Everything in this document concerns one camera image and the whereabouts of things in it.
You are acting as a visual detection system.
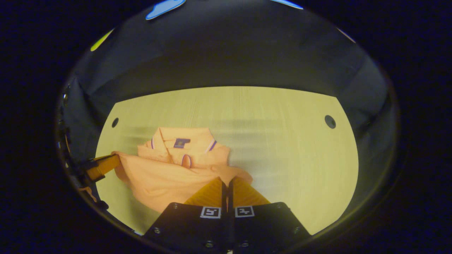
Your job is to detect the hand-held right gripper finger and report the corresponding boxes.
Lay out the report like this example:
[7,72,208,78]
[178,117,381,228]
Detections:
[143,176,233,254]
[228,176,312,254]

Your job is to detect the orange polo T-shirt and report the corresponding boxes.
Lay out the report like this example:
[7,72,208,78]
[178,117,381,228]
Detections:
[112,127,253,213]

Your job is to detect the black backdrop cloth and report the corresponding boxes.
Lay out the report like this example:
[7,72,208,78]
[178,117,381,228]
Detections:
[56,0,397,212]

